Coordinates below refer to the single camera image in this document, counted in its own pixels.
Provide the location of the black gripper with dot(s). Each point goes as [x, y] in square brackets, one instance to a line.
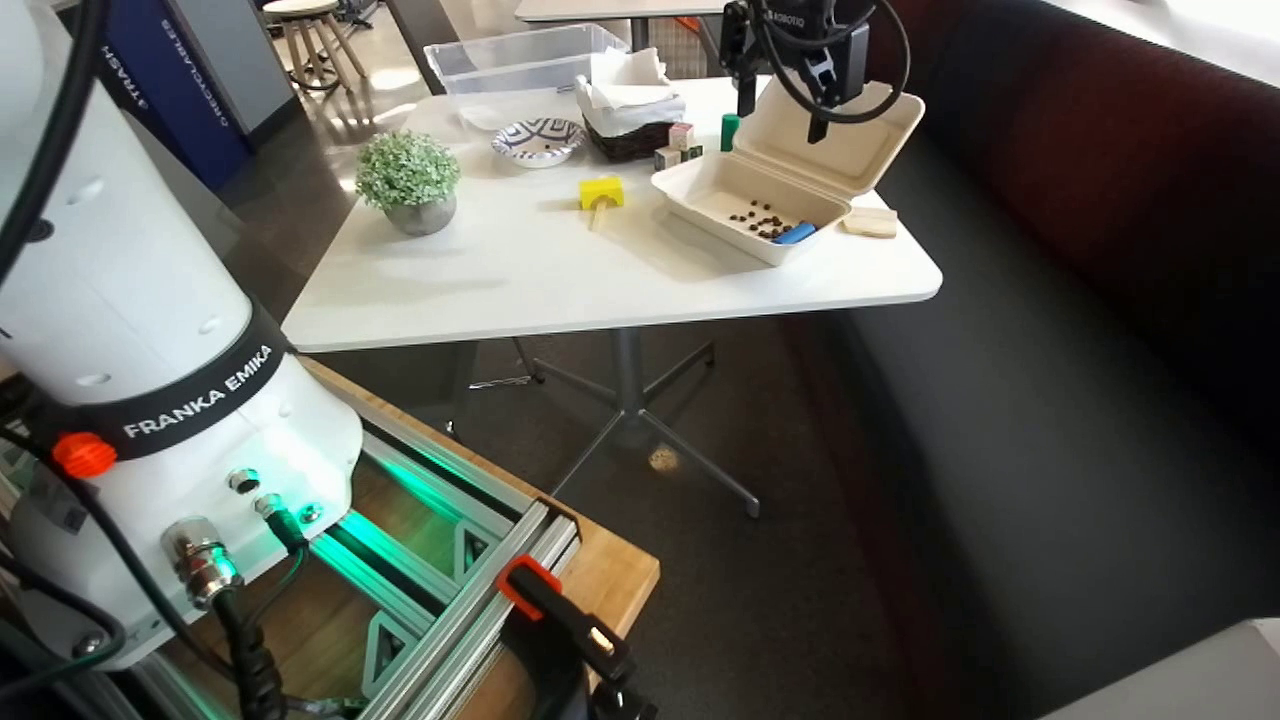
[820, 34]

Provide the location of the blue block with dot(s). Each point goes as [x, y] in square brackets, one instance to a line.
[798, 232]

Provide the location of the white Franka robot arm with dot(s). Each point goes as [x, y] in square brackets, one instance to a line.
[120, 242]

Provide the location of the green block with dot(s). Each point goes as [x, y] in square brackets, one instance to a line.
[731, 128]

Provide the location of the yellow block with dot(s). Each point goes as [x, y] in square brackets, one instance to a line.
[601, 192]

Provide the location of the clear plastic storage bin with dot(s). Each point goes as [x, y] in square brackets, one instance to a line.
[522, 66]

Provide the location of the beige clamshell takeout container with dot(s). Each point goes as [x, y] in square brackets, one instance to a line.
[704, 186]

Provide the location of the dark bean pile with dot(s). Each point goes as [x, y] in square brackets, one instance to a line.
[756, 219]

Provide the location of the white paper napkins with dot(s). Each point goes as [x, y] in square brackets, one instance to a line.
[626, 87]

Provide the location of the flat tan wooden piece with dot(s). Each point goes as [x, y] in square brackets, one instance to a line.
[869, 221]

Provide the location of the black tray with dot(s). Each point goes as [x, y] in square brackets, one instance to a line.
[626, 143]

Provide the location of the white background table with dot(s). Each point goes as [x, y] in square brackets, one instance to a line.
[612, 8]

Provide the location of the black white patterned bowl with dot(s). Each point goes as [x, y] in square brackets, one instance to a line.
[541, 143]

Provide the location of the metal table base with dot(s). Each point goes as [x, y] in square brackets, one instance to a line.
[626, 372]

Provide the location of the dark sofa bench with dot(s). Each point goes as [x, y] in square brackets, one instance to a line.
[1066, 335]

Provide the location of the green artificial potted plant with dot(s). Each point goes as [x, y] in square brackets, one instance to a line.
[406, 174]

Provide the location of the tan floor disc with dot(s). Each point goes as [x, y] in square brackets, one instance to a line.
[661, 462]

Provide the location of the metal stool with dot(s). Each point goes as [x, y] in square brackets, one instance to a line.
[320, 61]

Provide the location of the wooden mounting board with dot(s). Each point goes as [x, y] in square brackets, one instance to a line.
[612, 566]

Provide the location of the orange black bar clamp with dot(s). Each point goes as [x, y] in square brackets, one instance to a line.
[547, 595]

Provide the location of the blue cabinet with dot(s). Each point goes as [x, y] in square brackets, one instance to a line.
[173, 66]

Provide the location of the red round cap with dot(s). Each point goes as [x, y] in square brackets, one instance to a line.
[80, 453]

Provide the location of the aluminium profile frame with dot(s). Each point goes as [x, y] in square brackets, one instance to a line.
[440, 624]

